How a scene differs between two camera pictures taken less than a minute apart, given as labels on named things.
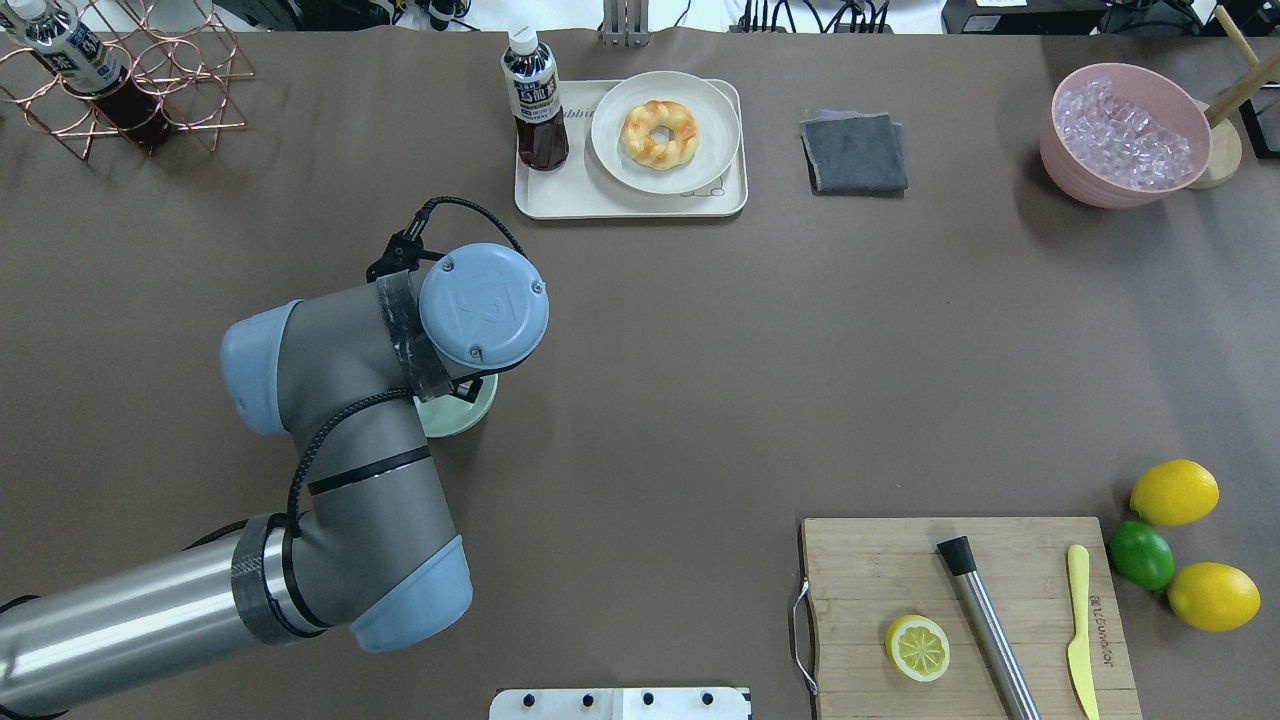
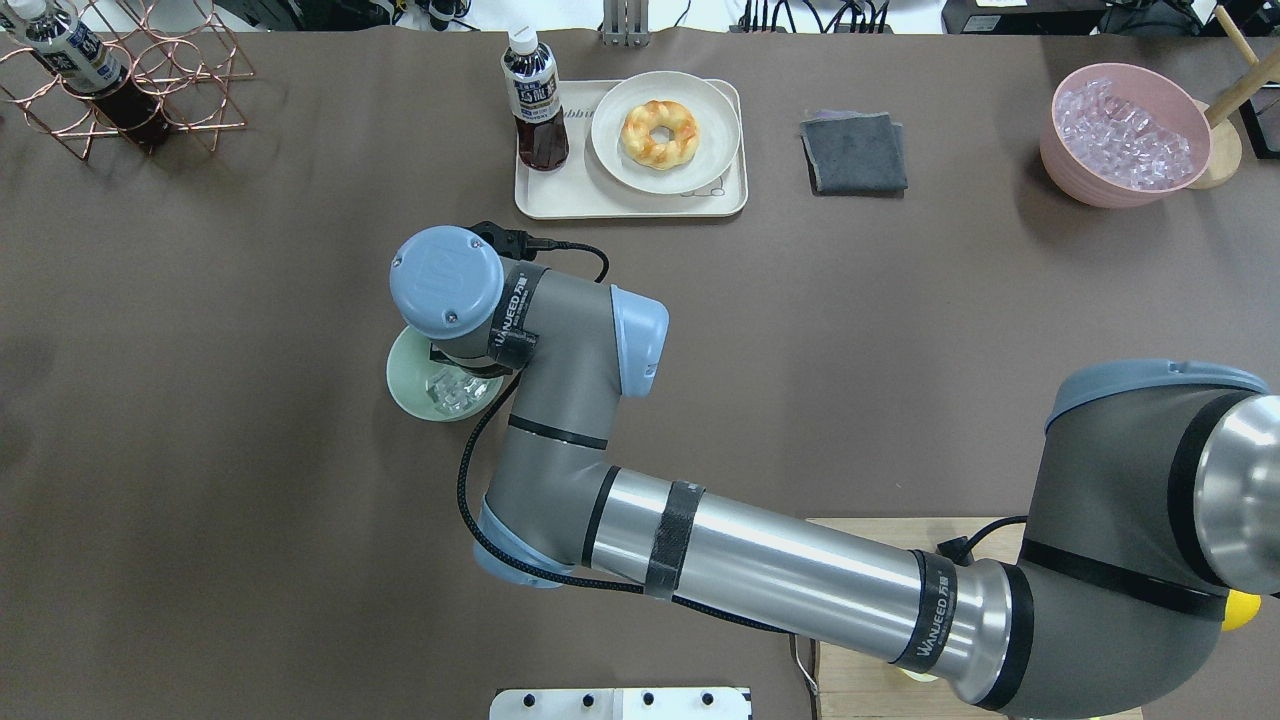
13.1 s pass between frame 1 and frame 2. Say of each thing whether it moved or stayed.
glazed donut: stayed
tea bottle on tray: stayed
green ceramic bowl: moved
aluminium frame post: stayed
